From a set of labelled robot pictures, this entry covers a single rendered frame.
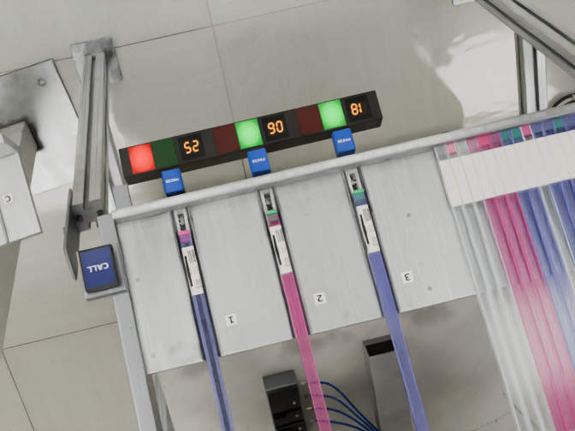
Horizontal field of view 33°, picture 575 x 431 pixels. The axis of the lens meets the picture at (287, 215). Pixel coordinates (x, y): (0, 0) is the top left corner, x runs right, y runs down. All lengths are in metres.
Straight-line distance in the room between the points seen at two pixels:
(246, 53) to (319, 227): 0.76
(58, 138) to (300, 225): 0.84
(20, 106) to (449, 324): 0.92
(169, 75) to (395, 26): 0.45
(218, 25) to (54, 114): 0.36
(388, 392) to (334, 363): 0.09
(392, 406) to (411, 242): 0.39
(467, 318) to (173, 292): 0.52
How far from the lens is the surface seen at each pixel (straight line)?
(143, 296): 1.18
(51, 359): 2.20
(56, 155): 1.94
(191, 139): 1.23
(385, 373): 1.46
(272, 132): 1.23
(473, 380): 1.57
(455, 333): 1.51
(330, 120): 1.23
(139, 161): 1.23
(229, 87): 1.91
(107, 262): 1.14
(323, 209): 1.19
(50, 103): 1.90
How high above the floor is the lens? 1.78
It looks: 61 degrees down
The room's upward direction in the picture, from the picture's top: 161 degrees clockwise
